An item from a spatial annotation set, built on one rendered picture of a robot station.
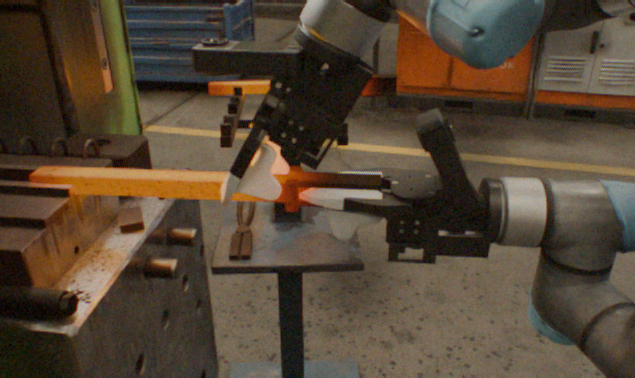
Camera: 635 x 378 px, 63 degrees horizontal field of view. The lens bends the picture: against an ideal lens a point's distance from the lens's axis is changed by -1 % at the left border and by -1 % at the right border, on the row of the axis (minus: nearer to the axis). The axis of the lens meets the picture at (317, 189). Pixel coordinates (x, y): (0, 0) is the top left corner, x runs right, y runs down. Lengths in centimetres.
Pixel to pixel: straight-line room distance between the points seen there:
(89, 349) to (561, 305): 50
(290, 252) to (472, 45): 74
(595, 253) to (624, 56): 362
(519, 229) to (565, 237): 5
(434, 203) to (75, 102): 61
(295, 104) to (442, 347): 145
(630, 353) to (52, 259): 59
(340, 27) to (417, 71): 360
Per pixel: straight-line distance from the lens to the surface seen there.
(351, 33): 49
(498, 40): 42
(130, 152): 79
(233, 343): 187
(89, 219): 70
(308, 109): 52
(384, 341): 186
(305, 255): 105
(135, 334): 71
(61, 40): 91
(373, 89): 122
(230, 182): 56
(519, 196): 58
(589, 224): 60
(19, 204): 67
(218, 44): 55
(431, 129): 53
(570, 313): 63
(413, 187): 57
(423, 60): 405
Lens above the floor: 127
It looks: 27 degrees down
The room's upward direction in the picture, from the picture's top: straight up
